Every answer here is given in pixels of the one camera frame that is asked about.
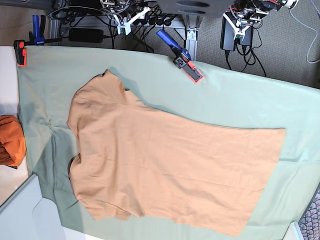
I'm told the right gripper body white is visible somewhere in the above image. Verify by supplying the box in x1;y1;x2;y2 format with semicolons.
112;7;151;35

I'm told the black power brick pair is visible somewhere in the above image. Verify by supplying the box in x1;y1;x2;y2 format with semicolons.
220;17;254;51

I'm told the blue clamp on left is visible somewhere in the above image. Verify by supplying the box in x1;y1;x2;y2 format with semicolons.
13;15;62;67

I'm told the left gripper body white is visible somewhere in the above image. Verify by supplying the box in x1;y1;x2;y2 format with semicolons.
222;11;262;38

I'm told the grey camera mount plate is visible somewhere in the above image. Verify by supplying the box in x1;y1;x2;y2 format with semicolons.
156;0;234;18

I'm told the blue clamp at centre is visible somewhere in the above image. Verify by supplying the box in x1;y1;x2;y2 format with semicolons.
156;29;203;83

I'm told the dark orange folded garment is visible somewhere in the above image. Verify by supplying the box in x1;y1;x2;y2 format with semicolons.
0;115;27;168

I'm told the light green table cloth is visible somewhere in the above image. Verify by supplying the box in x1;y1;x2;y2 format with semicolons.
17;46;320;240

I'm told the tan orange T-shirt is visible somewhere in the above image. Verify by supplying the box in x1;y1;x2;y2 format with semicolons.
67;71;286;236

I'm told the power strip with plugs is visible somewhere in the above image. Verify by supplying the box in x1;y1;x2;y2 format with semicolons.
133;14;178;27

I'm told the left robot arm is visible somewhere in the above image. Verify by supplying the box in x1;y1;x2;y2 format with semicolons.
222;0;299;40

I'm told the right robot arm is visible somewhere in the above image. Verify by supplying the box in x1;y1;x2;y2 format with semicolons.
100;0;151;36

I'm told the aluminium frame post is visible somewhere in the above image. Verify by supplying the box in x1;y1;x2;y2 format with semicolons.
175;14;203;61

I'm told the black power adapter left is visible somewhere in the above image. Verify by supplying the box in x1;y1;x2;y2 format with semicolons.
68;28;104;43

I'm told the white cable on carpet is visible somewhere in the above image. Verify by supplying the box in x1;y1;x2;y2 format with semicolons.
288;7;320;64

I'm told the grey plastic bin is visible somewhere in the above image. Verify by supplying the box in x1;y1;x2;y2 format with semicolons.
0;174;66;240

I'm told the blue clamp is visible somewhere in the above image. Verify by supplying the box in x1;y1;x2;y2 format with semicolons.
13;15;62;67
156;29;203;83

